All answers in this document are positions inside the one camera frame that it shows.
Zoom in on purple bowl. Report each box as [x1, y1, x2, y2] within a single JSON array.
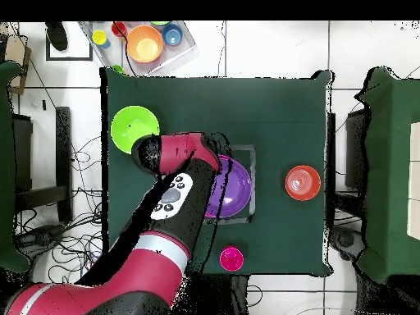
[[203, 154, 253, 219]]

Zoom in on orange ribbed bowl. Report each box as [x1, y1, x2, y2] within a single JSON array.
[[284, 164, 322, 202]]

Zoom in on dark green table cloth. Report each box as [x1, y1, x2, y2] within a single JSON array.
[[99, 66, 336, 277]]

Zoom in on pink cup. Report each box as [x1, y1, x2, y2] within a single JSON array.
[[219, 244, 244, 272]]

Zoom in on large green bowl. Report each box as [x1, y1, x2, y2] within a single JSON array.
[[110, 105, 161, 155]]

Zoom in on blue cup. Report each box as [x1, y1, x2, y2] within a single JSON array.
[[162, 23, 184, 47]]

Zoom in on large orange bowl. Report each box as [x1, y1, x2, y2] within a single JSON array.
[[126, 25, 164, 64]]

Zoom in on black floor device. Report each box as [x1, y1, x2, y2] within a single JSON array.
[[329, 226, 365, 262], [17, 224, 66, 250]]

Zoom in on clear plastic tray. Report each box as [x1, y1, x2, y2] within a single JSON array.
[[80, 21, 198, 77]]

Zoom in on red cup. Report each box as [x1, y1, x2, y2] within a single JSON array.
[[111, 21, 129, 39]]

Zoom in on yellow cup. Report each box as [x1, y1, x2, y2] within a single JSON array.
[[92, 30, 112, 50]]

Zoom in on green covered side table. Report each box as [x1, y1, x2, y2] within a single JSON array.
[[355, 66, 420, 285], [0, 61, 32, 273]]

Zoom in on beige box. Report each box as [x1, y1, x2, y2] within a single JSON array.
[[406, 121, 420, 240]]

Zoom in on person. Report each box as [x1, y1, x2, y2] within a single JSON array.
[[43, 21, 69, 52]]

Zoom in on brown cardboard box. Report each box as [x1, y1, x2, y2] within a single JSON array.
[[4, 32, 32, 96]]

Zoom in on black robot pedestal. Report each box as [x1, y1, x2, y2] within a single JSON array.
[[183, 274, 250, 315]]

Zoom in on black cable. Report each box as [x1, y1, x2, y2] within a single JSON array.
[[112, 21, 137, 77]]

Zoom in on tangle of floor cables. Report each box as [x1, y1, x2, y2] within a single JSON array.
[[14, 135, 263, 309]]

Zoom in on black table leg frame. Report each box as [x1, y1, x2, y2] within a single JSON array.
[[327, 107, 370, 231], [12, 106, 74, 224]]

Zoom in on black floor tape frame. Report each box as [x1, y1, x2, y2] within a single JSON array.
[[45, 30, 94, 62]]

